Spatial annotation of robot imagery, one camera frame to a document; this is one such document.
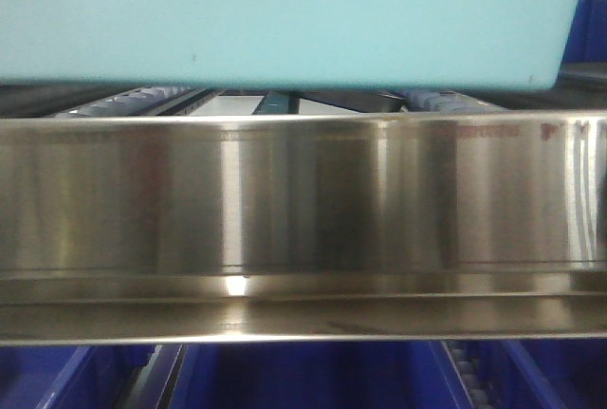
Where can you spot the dark blue bin lower left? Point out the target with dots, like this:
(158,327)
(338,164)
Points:
(69,376)

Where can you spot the roller track right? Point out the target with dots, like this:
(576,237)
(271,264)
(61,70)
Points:
(476,364)

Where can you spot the dark blue bin upper right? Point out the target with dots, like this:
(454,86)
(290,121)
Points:
(586,41)

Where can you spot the dark blue bin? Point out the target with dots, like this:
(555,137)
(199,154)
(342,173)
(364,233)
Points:
(69,376)
(319,375)
(543,373)
(586,41)

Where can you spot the stainless steel shelf rail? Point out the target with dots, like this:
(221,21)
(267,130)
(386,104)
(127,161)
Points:
(261,228)

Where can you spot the dark blue bin lower middle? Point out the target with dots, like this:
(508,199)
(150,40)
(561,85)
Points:
(319,375)

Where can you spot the dark blue bin lower right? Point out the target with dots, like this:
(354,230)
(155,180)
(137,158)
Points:
(543,373)

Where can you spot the light blue plastic bin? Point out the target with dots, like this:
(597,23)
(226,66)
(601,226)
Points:
(513,44)

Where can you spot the roller track left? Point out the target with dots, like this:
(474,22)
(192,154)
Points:
(153,384)

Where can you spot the roller track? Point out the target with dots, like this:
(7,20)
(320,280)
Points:
(476,364)
(153,384)

